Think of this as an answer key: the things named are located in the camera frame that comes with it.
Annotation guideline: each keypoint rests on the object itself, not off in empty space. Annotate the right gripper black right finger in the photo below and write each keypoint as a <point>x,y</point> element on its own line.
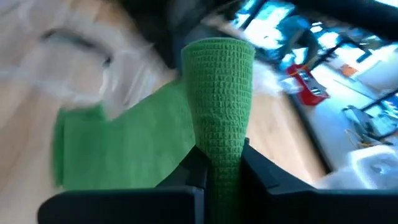
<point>295,205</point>

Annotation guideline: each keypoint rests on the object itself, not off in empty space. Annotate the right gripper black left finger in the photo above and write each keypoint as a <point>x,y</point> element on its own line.
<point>140,207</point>

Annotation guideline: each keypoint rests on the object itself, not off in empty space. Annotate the clear plastic bag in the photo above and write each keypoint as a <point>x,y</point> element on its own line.
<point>367,168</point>

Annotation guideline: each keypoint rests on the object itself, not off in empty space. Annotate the clear plastic tray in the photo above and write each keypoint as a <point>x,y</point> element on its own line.
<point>37,71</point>

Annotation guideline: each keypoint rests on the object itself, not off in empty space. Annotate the red corner bracket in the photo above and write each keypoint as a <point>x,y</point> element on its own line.
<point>308,88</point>

